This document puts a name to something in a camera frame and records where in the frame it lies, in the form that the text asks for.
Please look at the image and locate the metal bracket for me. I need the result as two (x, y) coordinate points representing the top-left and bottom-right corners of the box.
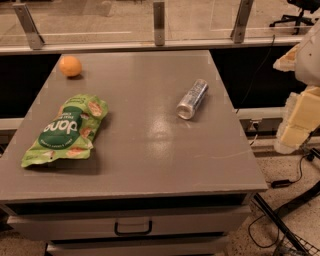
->
(153, 0), (165, 46)
(13, 3), (45, 50)
(231, 0), (254, 44)

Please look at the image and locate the silver redbull can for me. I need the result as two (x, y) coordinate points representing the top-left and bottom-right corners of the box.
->
(176, 79), (209, 120)

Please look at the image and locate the black wire basket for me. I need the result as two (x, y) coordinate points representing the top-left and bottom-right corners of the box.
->
(272, 235), (320, 256)

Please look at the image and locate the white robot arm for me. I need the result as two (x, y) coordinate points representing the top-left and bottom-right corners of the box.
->
(273, 21), (320, 154)

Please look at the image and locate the black drawer handle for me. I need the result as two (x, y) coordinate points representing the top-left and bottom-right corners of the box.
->
(114, 220), (153, 237)

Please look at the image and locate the green snack bag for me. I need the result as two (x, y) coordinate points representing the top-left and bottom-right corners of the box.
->
(21, 94), (108, 168)

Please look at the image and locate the black office chair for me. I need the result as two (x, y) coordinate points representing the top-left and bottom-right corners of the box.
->
(269, 0), (320, 35)

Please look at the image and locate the right metal bracket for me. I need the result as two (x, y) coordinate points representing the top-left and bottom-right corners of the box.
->
(231, 0), (254, 44)

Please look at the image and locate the left metal bracket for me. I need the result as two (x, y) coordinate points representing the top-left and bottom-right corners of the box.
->
(13, 3), (45, 50)

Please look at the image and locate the black hanging cable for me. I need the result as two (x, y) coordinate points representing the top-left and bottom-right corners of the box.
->
(235, 34), (277, 114)

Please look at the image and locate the black floor cable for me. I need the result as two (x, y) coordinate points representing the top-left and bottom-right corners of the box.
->
(247, 146), (320, 249)

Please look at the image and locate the grey drawer cabinet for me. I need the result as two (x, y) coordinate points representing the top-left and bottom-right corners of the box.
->
(0, 51), (266, 256)

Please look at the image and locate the middle metal bracket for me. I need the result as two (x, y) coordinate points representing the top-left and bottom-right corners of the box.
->
(153, 0), (165, 46)

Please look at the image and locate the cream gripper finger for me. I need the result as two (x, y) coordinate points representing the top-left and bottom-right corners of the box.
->
(274, 86), (320, 154)
(273, 45), (299, 72)

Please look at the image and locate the orange fruit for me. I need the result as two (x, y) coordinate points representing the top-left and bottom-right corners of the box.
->
(59, 56), (82, 77)

